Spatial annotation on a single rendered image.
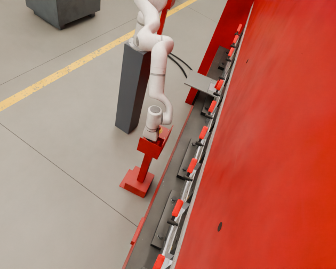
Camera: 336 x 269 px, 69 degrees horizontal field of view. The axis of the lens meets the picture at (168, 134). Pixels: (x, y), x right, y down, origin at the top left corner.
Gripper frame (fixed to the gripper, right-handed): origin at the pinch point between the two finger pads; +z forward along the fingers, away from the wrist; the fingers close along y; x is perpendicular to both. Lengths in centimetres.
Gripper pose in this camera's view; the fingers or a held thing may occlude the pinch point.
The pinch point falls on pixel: (149, 142)
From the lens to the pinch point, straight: 168.2
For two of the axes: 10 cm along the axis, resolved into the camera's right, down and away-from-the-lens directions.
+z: -1.6, 6.3, 7.6
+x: -3.6, 6.8, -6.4
